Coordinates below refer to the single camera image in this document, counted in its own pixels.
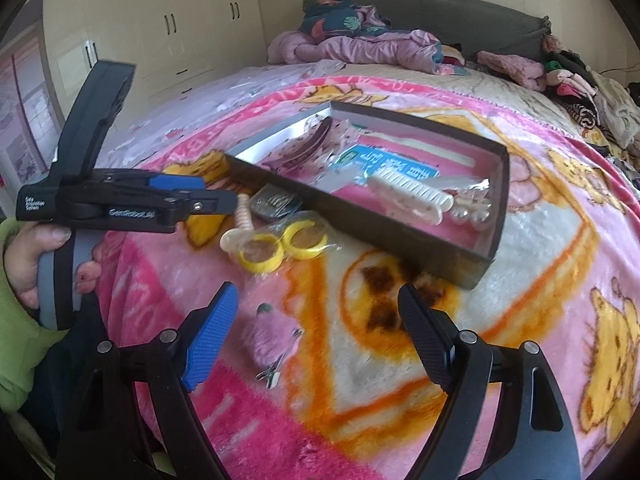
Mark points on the pink bundled quilt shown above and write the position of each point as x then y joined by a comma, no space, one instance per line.
365,50

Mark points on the clear plastic jewelry packet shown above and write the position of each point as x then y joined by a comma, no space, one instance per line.
345,177

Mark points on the pink printed fleece blanket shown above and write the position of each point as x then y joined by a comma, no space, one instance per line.
540,260

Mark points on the cream built-in wardrobe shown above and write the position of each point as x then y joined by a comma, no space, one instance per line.
190,25

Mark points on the yellow hoops in clear bag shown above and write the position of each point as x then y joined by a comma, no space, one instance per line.
300,245

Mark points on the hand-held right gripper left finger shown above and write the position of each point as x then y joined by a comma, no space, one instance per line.
210,340

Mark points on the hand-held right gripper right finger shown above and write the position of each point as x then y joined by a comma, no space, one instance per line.
425,340

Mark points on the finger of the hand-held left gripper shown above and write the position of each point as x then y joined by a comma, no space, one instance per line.
200,207
177,182

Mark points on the white claw hair clip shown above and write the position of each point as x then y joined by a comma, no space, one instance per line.
410,195

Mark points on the dark floral pillow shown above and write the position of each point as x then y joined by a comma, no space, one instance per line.
335,17

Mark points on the person's left hand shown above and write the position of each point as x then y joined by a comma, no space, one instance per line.
25,260

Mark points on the person's green sleeved left forearm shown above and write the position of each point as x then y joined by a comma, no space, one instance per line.
15,355

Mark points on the pink knitted garment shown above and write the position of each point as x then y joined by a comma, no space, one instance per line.
515,70

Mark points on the pink fluffy hair clip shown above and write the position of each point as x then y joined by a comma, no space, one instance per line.
272,337

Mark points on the grey printed quilt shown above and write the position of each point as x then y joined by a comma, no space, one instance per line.
200,110

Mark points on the dark hairpin packet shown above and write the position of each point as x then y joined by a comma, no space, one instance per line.
272,202

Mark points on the pile of mixed clothes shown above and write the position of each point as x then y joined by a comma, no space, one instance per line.
600,100

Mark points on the dark shallow cardboard box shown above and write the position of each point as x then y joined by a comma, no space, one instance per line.
430,255

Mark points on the beige dotted bow hair clip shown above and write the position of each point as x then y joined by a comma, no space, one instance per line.
305,147

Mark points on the grey padded headboard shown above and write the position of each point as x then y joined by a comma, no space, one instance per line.
475,20

